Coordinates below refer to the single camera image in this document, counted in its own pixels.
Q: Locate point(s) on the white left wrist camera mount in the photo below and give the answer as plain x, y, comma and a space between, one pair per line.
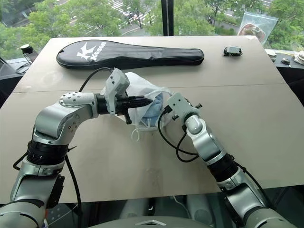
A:
116, 79

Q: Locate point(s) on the black racket cover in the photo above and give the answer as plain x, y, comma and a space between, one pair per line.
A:
142, 54

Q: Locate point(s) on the brown item in zip bag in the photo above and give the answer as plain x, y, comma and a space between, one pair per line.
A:
250, 29

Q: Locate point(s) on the black window frame post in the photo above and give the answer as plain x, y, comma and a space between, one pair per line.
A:
167, 16

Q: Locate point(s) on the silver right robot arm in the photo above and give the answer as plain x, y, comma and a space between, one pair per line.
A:
209, 145

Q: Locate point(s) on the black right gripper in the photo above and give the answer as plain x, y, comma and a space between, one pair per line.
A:
194, 105

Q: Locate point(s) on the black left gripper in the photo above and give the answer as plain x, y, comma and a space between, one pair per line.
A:
120, 104

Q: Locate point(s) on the white crumpled cloth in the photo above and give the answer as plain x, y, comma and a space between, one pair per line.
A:
299, 56

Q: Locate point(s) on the black lidded bottle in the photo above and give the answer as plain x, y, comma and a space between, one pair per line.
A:
28, 49

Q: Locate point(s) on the small black round object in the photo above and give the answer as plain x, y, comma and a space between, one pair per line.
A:
285, 61

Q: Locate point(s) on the grey robot torso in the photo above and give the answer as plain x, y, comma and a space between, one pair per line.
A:
152, 223

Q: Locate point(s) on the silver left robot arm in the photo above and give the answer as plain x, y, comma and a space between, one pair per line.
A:
54, 118

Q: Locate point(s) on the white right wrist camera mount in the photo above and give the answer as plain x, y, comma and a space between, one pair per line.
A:
178, 102

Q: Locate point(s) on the clear plastic zip bag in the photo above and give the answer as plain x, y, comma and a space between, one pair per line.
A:
266, 22

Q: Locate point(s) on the small black white device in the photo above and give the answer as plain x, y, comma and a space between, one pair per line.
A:
232, 50

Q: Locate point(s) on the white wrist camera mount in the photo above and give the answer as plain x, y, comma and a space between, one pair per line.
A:
178, 102
116, 79

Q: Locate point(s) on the blue towel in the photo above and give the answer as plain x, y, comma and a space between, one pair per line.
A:
155, 104

